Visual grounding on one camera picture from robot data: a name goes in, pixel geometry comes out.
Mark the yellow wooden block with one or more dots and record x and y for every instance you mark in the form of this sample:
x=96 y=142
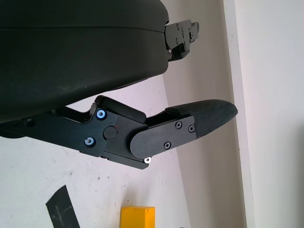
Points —
x=137 y=217

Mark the black tape mark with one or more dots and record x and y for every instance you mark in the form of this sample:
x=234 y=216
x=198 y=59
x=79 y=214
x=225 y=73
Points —
x=63 y=209

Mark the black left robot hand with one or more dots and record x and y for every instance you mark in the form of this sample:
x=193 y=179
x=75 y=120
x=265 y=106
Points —
x=71 y=59

